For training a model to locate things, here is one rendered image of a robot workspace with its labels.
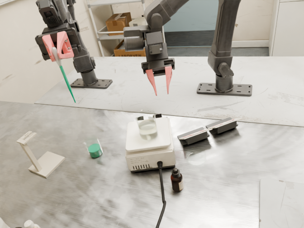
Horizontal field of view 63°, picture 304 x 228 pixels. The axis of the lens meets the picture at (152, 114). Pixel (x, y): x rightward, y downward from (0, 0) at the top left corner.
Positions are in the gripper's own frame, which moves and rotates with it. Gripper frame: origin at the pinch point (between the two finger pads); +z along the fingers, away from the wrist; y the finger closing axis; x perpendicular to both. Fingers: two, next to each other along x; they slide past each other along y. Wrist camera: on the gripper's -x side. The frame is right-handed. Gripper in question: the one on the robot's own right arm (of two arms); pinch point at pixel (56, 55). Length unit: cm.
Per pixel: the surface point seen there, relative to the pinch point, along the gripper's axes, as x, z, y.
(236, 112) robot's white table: 33, -2, 48
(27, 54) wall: 41, -151, -53
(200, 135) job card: 30.7, 6.7, 31.6
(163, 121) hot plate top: 24.1, 4.2, 22.0
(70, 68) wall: 73, -187, -31
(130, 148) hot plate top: 24.3, 11.2, 11.1
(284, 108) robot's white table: 33, 3, 62
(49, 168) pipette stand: 32.1, 1.0, -14.1
